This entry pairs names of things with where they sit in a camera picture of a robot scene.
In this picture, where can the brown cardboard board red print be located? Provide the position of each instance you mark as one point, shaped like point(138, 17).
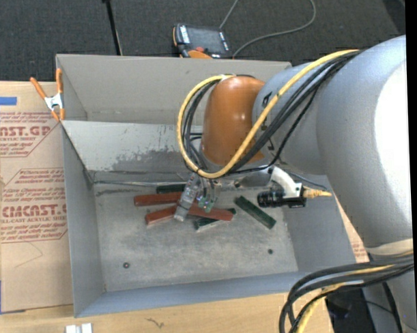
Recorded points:
point(34, 257)

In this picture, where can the grey metal bin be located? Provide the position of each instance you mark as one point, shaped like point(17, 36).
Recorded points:
point(184, 252)

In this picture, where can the dark green flat block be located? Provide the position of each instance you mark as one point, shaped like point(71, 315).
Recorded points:
point(169, 188)
point(256, 212)
point(203, 224)

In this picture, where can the black cylinder on white bracket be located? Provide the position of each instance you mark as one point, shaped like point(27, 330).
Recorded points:
point(274, 197)

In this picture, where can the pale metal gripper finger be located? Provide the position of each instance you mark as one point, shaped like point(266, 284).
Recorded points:
point(182, 208)

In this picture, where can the red-brown flat block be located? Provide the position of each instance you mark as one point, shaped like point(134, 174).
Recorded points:
point(217, 214)
point(155, 199)
point(159, 215)

